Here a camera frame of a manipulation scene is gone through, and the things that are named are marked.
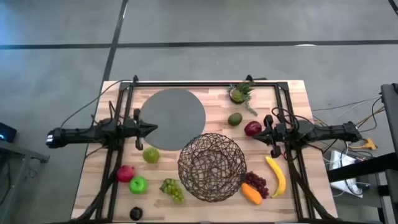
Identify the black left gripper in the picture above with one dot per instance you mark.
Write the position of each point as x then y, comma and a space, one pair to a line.
133, 128

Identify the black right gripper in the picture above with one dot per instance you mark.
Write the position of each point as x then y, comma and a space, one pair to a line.
279, 134

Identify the yellow-green pear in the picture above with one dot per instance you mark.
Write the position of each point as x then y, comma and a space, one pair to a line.
151, 155

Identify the red grape bunch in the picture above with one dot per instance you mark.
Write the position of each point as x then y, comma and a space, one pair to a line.
257, 183

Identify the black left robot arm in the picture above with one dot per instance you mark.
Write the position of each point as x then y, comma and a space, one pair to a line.
81, 133

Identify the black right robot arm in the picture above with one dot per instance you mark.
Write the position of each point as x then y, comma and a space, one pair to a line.
326, 132

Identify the dark red apple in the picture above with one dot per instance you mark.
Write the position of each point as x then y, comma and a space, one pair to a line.
252, 128

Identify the round grey mat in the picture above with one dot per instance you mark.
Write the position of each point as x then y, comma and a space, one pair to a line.
174, 118

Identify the yellow banana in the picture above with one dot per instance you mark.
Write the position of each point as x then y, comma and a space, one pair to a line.
278, 177

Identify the small potted green plant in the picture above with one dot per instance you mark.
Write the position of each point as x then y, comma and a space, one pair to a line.
238, 95

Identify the red pomegranate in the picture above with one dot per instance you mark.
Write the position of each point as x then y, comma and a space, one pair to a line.
126, 174

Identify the bright green apple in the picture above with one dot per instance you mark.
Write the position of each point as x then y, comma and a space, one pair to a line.
138, 185

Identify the orange fruit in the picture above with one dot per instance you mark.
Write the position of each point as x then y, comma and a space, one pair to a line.
252, 194

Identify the green grape bunch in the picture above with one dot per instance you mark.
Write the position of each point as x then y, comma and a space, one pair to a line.
172, 189

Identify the white box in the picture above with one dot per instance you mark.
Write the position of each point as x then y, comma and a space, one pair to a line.
342, 168

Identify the small black fruit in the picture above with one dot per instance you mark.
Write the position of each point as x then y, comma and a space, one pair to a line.
136, 213

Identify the grey side table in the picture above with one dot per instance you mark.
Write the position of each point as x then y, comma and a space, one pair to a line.
18, 152

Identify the black device with blue light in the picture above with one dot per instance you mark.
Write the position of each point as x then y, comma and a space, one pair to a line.
7, 133

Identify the black metal table frame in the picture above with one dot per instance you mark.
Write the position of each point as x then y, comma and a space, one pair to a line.
202, 84

